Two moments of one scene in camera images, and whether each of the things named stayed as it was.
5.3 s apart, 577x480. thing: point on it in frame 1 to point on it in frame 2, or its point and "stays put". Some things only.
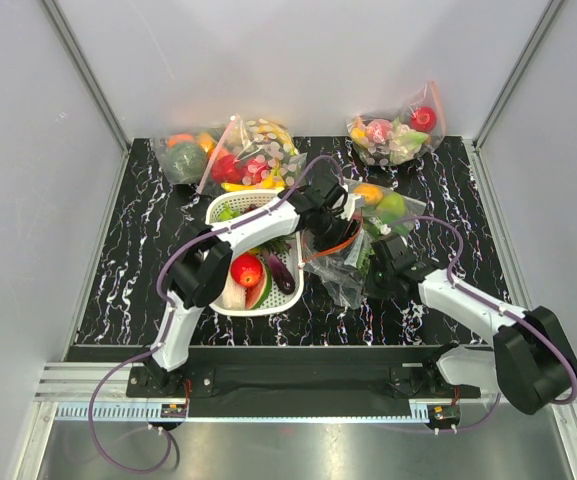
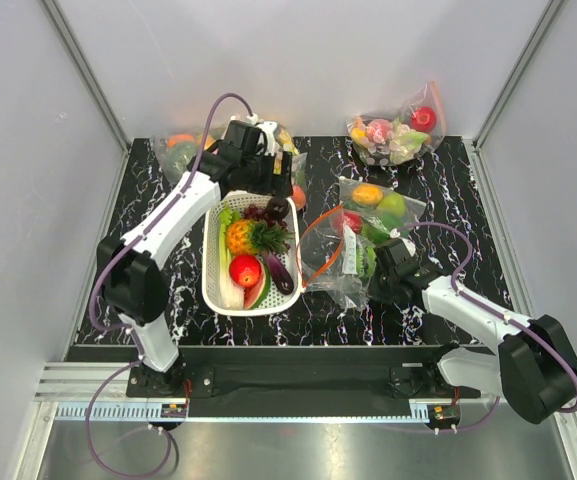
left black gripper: [347, 229] to [279, 186]
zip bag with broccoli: [184, 155] stays put
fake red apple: [246, 269] stays put
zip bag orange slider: [311, 257] to [305, 235]
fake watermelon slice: [256, 296] stays put
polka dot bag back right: [413, 130] stays put
